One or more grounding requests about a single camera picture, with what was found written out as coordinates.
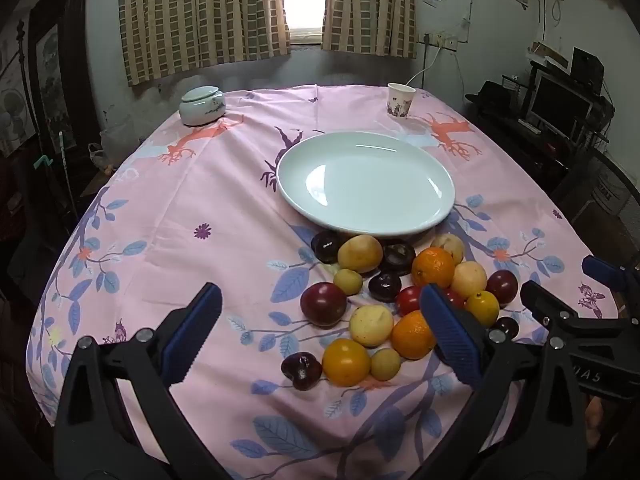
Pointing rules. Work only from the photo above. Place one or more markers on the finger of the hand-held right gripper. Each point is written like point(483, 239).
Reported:
point(602, 270)
point(542, 302)

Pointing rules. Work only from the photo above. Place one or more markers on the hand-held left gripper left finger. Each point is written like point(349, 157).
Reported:
point(192, 335)

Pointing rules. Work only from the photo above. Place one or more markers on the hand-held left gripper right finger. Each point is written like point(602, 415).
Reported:
point(450, 332)

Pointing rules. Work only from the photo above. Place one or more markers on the orange mandarin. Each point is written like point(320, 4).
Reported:
point(412, 336)
point(433, 266)

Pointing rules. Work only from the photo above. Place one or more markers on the yellow tomato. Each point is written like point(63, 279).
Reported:
point(482, 308)

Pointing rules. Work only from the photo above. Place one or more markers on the small dark plum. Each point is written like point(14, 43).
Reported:
point(506, 327)

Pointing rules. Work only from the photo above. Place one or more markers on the pale yellow round fruit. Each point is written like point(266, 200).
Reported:
point(470, 279)

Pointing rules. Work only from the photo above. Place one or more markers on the small yellow fruit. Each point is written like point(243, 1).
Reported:
point(348, 281)
point(385, 364)

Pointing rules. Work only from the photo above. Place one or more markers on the yellow pepino melon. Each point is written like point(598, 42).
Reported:
point(450, 242)
point(371, 325)
point(360, 253)

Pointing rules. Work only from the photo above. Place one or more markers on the dark purple plum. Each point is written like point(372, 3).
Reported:
point(398, 258)
point(326, 247)
point(384, 286)

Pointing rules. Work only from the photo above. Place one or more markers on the orange tomato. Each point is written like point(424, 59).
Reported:
point(346, 361)

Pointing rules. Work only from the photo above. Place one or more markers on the dark red plum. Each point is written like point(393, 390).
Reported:
point(301, 371)

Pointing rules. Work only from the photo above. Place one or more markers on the large red plum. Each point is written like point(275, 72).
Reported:
point(323, 304)

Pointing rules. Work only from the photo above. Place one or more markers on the white oval plate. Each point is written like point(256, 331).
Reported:
point(365, 180)

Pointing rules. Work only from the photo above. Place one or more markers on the person's right hand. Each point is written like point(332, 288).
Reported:
point(593, 420)

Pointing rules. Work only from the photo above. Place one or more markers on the pink printed tablecloth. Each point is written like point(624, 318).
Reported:
point(200, 200)

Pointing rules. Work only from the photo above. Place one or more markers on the dark desk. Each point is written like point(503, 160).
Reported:
point(530, 155)

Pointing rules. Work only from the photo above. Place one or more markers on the white remote control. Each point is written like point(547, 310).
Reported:
point(530, 125)

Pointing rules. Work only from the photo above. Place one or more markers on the computer monitor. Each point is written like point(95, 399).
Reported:
point(560, 105)

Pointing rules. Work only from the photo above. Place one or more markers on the brown wooden side table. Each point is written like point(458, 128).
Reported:
point(95, 182)

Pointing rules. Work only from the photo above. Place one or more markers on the plastic bag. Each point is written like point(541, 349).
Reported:
point(101, 157)

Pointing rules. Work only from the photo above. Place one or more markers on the black speaker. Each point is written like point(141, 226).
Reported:
point(587, 67)

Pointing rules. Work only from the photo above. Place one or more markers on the black hat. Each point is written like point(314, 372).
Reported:
point(492, 94)

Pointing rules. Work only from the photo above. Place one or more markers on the tan cardboard box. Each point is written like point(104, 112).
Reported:
point(550, 55)

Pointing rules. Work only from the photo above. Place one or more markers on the green plastic hook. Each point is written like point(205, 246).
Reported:
point(44, 162)

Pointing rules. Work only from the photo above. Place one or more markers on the white lidded ceramic jar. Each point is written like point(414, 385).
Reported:
point(202, 107)

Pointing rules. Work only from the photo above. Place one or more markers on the floral paper cup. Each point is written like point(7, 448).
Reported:
point(400, 100)

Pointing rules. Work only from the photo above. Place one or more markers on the dark framed painting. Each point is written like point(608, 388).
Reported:
point(50, 75)

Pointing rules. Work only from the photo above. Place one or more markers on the wide checked curtain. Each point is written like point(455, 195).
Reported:
point(200, 10)

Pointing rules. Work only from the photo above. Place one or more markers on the narrow checked curtain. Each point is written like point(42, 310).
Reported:
point(370, 5)

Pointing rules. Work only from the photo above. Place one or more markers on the white wall socket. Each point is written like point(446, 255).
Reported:
point(446, 41)

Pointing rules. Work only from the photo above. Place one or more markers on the white wall poster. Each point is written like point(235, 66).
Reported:
point(12, 100)

